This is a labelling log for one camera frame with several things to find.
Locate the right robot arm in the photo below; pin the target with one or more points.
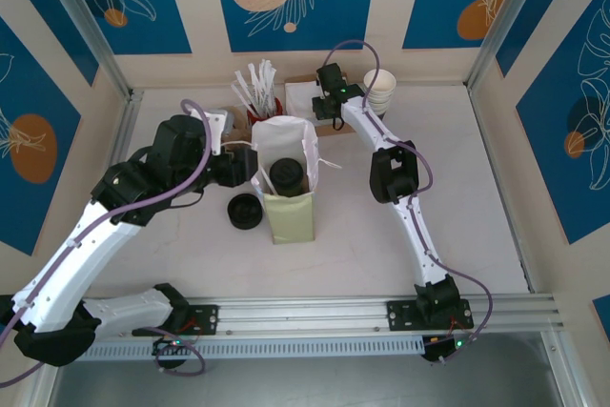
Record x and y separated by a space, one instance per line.
414 235

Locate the aluminium frame post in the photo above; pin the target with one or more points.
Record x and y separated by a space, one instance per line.
510 21
86 21

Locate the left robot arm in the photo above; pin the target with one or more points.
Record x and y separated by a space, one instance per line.
67 264

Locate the grey metal shelf panel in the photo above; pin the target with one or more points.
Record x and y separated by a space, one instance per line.
305 383

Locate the black controller board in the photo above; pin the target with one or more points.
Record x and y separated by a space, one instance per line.
438 350
171 349

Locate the cardboard napkin box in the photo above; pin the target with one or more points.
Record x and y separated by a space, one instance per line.
329 132

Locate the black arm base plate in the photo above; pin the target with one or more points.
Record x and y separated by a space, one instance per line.
402 315
205 319

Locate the printed paper gift bag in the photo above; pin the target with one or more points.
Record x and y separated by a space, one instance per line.
290 221

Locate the black plastic cup lid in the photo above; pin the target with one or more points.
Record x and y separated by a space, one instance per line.
286 172

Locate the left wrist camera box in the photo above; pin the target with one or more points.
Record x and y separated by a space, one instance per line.
219 126

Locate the stack of paper cups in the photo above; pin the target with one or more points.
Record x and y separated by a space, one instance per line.
380 83

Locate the white napkin stack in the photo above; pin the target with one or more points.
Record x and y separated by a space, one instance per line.
298 97

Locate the aluminium mounting rail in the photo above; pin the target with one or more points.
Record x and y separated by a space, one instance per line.
305 311

